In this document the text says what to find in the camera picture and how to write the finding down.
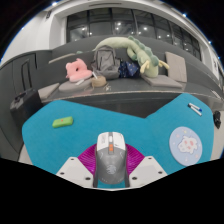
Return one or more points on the pink plush cushion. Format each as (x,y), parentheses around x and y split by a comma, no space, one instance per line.
(78,71)

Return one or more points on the grey curved bench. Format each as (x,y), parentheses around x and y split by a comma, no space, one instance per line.
(56,71)

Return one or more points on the green dinosaur plush toy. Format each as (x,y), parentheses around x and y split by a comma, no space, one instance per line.
(143,55)

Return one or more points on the flat grey seat cushion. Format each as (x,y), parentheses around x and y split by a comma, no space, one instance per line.
(48,90)
(71,86)
(162,81)

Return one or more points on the dark glass window wall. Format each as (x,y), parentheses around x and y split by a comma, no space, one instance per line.
(100,28)

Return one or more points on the grey and white computer mouse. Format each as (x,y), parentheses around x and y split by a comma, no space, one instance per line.
(111,160)

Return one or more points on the dark blue patterned bag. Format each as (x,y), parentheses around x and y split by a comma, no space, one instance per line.
(129,70)

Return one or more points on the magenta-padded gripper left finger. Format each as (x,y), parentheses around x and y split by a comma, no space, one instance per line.
(75,170)

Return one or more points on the black suitcase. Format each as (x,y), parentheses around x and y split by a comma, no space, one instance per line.
(25,106)

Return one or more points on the round light blue mouse pad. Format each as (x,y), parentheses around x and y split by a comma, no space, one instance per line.
(185,146)

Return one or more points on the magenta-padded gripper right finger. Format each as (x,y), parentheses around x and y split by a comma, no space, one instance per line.
(146,170)

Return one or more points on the grey backpack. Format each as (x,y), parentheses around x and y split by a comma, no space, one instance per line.
(106,63)

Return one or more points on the ceiling lights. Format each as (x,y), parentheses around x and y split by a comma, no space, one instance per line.
(184,15)

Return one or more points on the upright grey square cushion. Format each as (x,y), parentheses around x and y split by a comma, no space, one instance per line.
(176,66)

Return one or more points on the white marker with black cap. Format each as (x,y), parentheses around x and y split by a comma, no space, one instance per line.
(194,110)

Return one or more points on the green eraser block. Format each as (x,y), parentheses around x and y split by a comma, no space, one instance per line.
(62,122)

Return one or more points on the small black bag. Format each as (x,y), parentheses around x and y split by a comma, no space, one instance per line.
(217,120)

